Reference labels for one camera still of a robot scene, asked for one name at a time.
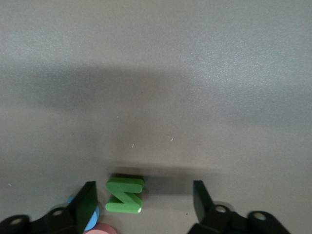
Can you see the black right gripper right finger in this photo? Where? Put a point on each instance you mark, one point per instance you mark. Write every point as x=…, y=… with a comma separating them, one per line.
x=204, y=209

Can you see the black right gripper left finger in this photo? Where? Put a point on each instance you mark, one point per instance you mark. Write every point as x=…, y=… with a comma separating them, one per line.
x=80, y=209

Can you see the blue foam letter G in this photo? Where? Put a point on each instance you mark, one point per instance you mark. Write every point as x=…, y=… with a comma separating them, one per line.
x=91, y=221

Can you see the reddish pink foam letter Q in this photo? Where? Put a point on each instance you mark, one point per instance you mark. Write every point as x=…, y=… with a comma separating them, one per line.
x=101, y=229

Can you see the green foam letter N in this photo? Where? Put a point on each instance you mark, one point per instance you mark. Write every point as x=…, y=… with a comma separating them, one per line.
x=123, y=185

